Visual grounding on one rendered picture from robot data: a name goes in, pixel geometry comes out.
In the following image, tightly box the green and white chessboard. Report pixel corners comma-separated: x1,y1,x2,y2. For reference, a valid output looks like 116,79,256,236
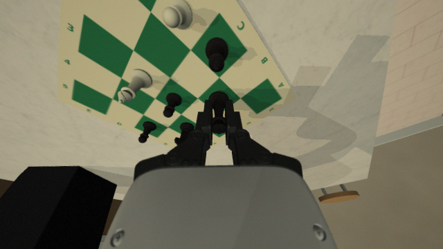
57,0,297,149

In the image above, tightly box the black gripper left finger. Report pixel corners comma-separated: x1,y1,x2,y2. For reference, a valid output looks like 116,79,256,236
134,100,213,179

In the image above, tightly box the white pawn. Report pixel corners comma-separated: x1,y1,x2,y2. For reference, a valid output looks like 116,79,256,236
163,0,192,30

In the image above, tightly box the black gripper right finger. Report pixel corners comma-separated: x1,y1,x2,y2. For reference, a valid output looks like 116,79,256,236
225,100,303,177

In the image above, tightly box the white bishop chess piece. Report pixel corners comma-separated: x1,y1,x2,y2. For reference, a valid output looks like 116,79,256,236
118,69,152,103

